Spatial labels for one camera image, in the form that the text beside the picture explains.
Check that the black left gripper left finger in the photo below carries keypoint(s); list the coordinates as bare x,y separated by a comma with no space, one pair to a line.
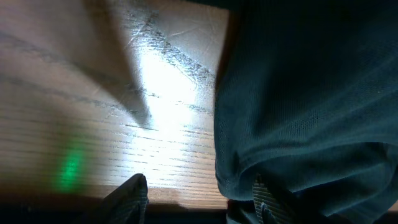
125,205

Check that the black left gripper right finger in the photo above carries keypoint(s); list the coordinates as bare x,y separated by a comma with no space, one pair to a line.
269,209

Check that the black t-shirt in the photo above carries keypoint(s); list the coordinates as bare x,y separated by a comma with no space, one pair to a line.
308,101

